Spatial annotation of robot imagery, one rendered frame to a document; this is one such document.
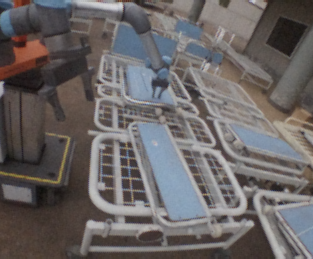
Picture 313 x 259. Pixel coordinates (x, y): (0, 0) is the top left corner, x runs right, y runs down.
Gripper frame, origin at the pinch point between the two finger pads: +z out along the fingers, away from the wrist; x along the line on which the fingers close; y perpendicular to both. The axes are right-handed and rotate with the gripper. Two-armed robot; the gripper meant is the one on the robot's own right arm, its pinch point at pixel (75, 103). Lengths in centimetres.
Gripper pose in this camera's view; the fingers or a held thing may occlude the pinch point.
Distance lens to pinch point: 67.2
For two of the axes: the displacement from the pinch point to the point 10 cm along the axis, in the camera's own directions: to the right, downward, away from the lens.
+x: -4.2, 5.0, -7.6
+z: 0.9, 8.5, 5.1
